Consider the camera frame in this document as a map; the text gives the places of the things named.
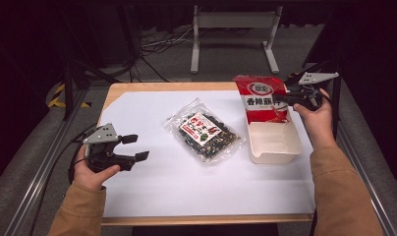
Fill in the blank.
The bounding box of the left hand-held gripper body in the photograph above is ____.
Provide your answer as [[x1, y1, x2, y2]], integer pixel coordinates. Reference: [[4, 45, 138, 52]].
[[82, 122, 137, 174]]

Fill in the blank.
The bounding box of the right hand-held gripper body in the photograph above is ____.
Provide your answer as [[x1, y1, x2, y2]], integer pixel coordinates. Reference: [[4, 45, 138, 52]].
[[294, 72, 340, 112]]

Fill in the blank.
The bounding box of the red seasoning packet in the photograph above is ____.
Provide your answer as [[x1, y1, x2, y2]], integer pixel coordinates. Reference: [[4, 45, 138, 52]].
[[232, 74, 290, 125]]

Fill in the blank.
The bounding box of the cream plastic box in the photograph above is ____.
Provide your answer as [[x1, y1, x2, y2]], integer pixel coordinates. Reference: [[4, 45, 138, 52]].
[[245, 111, 304, 165]]

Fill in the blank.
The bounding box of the person's right hand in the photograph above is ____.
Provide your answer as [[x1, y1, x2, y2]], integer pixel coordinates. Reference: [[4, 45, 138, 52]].
[[293, 88, 337, 150]]

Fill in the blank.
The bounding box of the person's left hand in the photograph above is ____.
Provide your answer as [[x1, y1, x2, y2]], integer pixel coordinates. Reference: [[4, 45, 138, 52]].
[[72, 146, 122, 192]]

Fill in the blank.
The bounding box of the white paper sheet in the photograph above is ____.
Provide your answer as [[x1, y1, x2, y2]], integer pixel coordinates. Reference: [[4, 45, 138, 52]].
[[99, 89, 316, 218]]

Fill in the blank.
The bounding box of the clear dried seaweed packet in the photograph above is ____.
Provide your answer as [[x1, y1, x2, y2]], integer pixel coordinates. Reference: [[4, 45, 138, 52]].
[[162, 97, 246, 164]]

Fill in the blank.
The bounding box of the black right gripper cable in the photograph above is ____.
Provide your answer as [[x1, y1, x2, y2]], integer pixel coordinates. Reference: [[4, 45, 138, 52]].
[[317, 88, 334, 109]]

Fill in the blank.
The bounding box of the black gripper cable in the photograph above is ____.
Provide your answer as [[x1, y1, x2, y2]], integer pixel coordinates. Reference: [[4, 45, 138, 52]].
[[317, 88, 334, 109], [67, 131, 99, 185]]

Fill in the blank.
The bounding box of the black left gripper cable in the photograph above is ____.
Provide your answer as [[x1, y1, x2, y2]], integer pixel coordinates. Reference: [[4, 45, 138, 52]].
[[67, 131, 99, 185]]

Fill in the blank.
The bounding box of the aluminium rail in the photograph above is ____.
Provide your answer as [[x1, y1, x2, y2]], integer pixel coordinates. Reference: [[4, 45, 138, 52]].
[[3, 88, 89, 236], [317, 89, 397, 236]]

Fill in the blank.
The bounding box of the white metal stand frame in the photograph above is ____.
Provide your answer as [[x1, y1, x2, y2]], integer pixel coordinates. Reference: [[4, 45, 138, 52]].
[[190, 4, 284, 75]]

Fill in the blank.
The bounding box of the bundle of floor cables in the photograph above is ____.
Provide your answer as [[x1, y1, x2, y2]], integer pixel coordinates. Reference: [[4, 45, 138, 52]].
[[131, 26, 195, 83]]

